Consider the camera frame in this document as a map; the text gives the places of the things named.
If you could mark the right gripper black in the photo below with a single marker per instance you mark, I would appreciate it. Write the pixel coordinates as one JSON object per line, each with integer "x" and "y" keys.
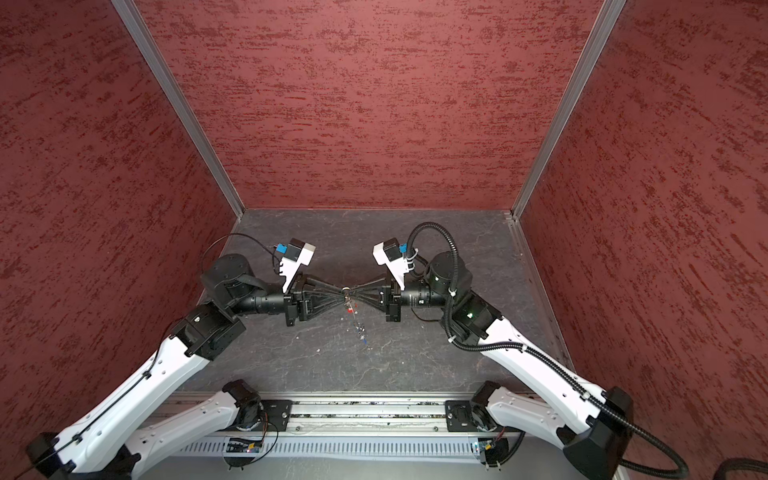
{"x": 390, "y": 305}

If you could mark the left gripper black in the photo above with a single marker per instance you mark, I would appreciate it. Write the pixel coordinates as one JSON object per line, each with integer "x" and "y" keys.
{"x": 318, "y": 310}

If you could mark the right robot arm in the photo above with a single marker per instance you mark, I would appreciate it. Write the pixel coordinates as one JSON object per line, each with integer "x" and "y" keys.
{"x": 590, "y": 424}

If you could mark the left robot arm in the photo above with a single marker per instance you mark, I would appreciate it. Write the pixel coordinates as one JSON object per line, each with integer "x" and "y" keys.
{"x": 109, "y": 442}

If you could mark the left circuit board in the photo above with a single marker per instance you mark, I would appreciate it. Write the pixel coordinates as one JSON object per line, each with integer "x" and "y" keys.
{"x": 244, "y": 446}

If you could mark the circuit board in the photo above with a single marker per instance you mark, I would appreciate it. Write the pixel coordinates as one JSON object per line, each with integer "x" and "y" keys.
{"x": 244, "y": 446}
{"x": 492, "y": 452}

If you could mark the right circuit board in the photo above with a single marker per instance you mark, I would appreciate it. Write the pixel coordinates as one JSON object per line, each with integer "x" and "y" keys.
{"x": 492, "y": 452}

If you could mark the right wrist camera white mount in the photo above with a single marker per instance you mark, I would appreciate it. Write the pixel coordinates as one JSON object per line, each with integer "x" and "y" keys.
{"x": 393, "y": 256}

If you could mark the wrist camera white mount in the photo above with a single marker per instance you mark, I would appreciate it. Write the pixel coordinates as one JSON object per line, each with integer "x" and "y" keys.
{"x": 293, "y": 255}
{"x": 393, "y": 256}

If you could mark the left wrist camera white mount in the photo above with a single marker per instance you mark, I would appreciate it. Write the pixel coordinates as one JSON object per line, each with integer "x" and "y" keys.
{"x": 293, "y": 255}

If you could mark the aluminium mounting rail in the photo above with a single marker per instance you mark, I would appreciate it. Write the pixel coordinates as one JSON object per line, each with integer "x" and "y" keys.
{"x": 376, "y": 413}

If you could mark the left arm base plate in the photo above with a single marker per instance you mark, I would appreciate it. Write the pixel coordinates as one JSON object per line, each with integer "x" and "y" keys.
{"x": 273, "y": 415}

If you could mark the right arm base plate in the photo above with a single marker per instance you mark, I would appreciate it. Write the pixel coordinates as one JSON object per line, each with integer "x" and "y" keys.
{"x": 466, "y": 416}

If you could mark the white slotted cable duct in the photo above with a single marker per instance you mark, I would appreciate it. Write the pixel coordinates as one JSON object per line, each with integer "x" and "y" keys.
{"x": 437, "y": 449}

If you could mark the left aluminium corner post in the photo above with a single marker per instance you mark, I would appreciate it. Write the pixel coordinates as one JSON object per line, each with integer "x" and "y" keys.
{"x": 137, "y": 28}

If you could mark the aluminium corner post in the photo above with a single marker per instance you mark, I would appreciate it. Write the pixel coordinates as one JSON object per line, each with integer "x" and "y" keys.
{"x": 137, "y": 28}
{"x": 602, "y": 28}

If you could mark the right aluminium corner post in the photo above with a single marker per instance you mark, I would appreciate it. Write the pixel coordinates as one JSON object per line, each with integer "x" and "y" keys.
{"x": 602, "y": 28}

